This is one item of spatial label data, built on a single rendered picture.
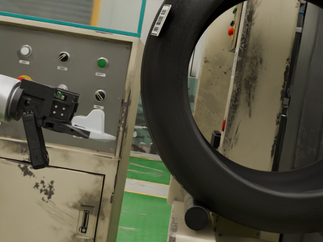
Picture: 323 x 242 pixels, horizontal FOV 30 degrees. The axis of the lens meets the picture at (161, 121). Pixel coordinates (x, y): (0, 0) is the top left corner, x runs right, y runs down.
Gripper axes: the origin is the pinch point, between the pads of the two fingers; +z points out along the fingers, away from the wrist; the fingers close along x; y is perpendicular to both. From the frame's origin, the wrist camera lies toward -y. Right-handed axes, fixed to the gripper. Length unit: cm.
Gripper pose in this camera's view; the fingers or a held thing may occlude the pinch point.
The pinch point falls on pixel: (108, 140)
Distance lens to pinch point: 121.4
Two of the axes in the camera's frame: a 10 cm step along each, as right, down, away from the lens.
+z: 9.6, 2.8, -0.2
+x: 0.3, -0.5, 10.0
